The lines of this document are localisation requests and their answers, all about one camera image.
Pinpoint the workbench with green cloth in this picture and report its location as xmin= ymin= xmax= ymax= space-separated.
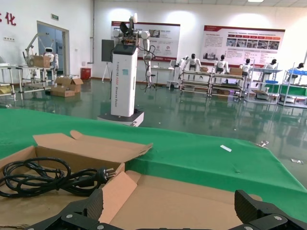
xmin=277 ymin=62 xmax=307 ymax=108

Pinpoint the blue glass doorway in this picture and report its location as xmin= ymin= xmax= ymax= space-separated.
xmin=36 ymin=20 xmax=71 ymax=80

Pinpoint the small white humanoid robot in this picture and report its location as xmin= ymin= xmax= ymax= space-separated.
xmin=44 ymin=47 xmax=59 ymax=74

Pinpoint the grey wall pipe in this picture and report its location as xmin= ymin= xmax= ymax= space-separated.
xmin=89 ymin=0 xmax=96 ymax=65

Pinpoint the wide wall poster board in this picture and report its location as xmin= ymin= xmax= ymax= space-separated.
xmin=201 ymin=24 xmax=286 ymax=69

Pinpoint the cardboard carton on bench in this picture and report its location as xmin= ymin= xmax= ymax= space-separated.
xmin=31 ymin=55 xmax=52 ymax=69

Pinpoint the black power cable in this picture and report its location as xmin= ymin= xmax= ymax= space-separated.
xmin=0 ymin=157 xmax=118 ymax=198

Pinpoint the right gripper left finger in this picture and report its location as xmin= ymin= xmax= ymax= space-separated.
xmin=24 ymin=188 xmax=113 ymax=230

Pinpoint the cardboard box, round flap hole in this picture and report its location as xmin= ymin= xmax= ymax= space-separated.
xmin=98 ymin=169 xmax=263 ymax=230

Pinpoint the black panel on stand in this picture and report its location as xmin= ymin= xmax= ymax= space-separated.
xmin=101 ymin=39 xmax=116 ymax=83

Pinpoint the closed cardboard carton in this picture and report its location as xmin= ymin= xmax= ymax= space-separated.
xmin=50 ymin=85 xmax=76 ymax=98

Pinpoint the green table cloth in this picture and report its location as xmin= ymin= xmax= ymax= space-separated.
xmin=0 ymin=108 xmax=307 ymax=223

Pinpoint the wall poster board, red header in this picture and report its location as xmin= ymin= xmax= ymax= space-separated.
xmin=111 ymin=21 xmax=181 ymax=64

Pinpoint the open cardboard carton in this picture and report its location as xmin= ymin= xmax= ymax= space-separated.
xmin=54 ymin=75 xmax=84 ymax=93

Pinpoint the white tube frame bench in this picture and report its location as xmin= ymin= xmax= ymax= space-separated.
xmin=0 ymin=64 xmax=58 ymax=102

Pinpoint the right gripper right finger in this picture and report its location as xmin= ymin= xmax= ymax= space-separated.
xmin=230 ymin=189 xmax=307 ymax=230

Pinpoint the cardboard box, oval flap hole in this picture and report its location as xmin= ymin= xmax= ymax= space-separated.
xmin=0 ymin=130 xmax=154 ymax=229

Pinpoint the metal frame workbench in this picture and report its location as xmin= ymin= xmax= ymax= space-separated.
xmin=210 ymin=71 xmax=247 ymax=99
xmin=179 ymin=69 xmax=213 ymax=96
xmin=246 ymin=66 xmax=284 ymax=104

